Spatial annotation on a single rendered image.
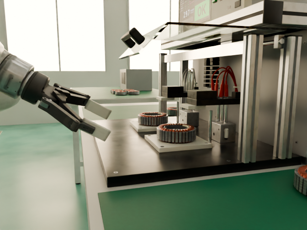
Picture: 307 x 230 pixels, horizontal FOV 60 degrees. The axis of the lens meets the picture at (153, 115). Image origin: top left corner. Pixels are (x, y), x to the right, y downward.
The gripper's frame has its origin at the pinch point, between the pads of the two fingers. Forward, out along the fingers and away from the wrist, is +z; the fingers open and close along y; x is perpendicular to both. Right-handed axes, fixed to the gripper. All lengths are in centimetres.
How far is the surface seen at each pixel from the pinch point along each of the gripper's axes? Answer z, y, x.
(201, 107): 21.4, -3.2, 15.8
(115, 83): 57, -466, -96
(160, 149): 14.7, 5.2, 2.3
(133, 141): 11.3, -6.6, -3.7
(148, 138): 14.2, -4.9, -0.2
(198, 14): 12.7, -26.7, 38.3
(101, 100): 14, -153, -43
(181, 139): 19.4, 2.0, 6.3
